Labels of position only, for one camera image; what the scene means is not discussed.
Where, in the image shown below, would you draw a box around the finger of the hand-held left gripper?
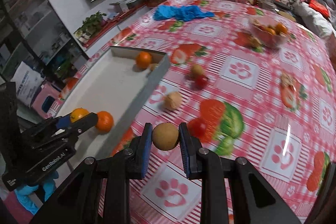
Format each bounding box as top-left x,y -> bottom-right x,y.
22,113 -> 99,147
56,115 -> 72,130

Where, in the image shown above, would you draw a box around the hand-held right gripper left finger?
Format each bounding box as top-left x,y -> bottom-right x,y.
30,123 -> 153,224

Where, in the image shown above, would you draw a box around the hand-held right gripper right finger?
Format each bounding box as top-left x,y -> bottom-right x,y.
178,122 -> 302,224

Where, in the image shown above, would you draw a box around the yellowish orange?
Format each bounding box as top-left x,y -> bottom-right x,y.
70,108 -> 90,123

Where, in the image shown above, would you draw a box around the large orange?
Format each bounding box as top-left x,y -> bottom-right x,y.
136,51 -> 153,69
94,111 -> 114,133

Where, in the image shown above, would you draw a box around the round brown longan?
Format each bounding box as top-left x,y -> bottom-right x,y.
152,122 -> 180,151

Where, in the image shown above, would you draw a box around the red cherry tomato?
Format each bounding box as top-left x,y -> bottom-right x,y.
189,119 -> 208,136
194,75 -> 209,88

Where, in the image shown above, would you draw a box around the white cardboard box tray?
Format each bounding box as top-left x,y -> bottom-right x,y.
54,46 -> 169,161

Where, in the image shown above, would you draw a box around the brown round fruit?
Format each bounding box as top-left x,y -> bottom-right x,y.
190,64 -> 205,78

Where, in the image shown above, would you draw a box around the person's left hand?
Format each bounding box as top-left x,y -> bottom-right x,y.
14,172 -> 59,215

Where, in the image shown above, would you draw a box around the pink box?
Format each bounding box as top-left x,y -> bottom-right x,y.
30,82 -> 62,119

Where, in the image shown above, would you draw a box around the tan peeled fruit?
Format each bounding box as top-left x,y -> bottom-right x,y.
163,91 -> 183,111

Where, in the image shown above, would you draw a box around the white paper sack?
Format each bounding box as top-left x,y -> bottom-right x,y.
10,61 -> 45,106

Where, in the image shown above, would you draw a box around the white television cabinet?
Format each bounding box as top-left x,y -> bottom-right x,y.
73,0 -> 158,51

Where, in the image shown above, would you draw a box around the leafy green vegetables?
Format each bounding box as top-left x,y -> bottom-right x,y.
74,11 -> 108,43

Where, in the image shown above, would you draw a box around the glass door cabinet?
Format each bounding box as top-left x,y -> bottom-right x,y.
0,0 -> 87,77

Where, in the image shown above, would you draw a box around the pile of dry peels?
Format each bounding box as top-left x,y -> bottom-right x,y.
281,72 -> 300,90

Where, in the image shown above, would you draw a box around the small fruit beside bowl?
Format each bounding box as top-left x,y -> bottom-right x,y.
245,35 -> 263,48

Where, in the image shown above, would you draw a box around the glass bowl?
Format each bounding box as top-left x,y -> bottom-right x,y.
248,15 -> 289,49

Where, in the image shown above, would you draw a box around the pile of blue gloves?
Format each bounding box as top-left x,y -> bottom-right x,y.
153,5 -> 214,22

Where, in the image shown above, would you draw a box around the red cushion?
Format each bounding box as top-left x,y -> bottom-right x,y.
308,1 -> 331,17

